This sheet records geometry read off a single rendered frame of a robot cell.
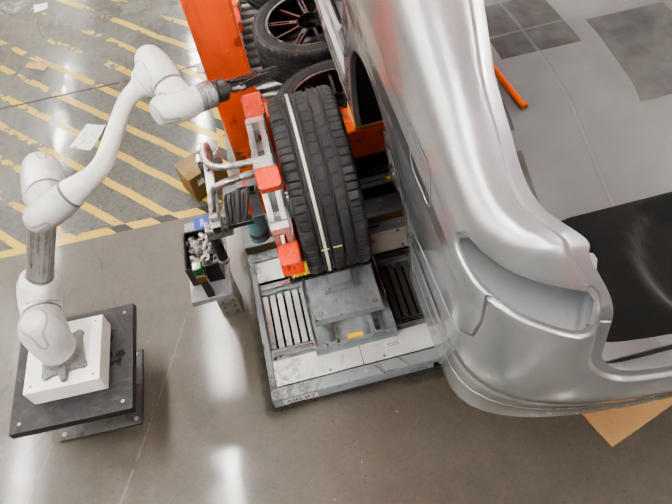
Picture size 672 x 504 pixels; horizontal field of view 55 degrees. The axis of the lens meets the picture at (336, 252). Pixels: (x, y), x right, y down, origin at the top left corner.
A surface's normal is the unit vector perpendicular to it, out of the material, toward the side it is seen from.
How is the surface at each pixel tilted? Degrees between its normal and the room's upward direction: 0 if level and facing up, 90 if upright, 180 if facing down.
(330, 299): 0
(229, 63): 90
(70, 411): 0
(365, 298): 0
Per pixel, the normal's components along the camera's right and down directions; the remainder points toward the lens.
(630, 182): -0.04, -0.30
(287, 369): -0.12, -0.58
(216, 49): 0.22, 0.77
